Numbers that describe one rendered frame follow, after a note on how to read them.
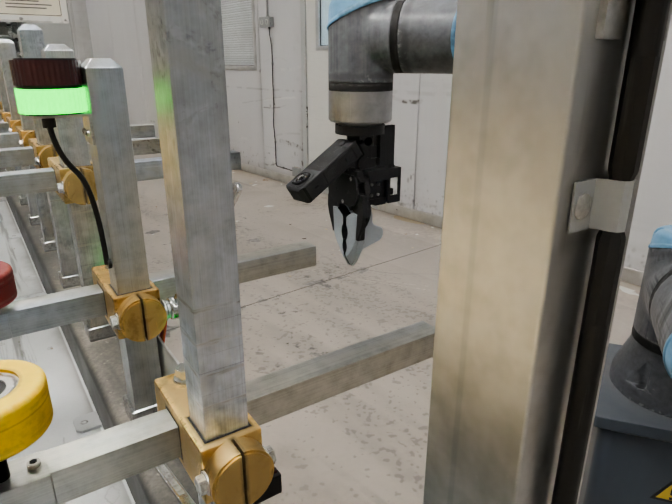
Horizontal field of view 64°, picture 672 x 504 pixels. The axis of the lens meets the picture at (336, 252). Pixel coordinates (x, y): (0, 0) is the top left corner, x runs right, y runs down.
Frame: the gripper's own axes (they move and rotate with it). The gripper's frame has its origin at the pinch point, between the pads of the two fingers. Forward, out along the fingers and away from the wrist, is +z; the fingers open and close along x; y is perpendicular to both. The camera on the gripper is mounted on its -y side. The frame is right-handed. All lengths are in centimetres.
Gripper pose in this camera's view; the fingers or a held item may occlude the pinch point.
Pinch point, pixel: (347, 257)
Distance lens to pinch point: 83.0
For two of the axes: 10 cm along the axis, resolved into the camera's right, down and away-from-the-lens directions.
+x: -5.6, -2.8, 7.8
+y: 8.3, -1.9, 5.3
